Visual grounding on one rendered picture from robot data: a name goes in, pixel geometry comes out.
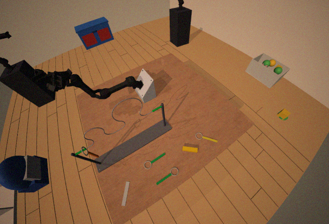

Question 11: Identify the yellow rectangular block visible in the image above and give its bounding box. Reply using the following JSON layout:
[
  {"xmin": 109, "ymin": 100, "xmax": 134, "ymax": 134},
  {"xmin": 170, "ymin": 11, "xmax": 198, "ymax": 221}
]
[{"xmin": 182, "ymin": 146, "xmax": 198, "ymax": 153}]

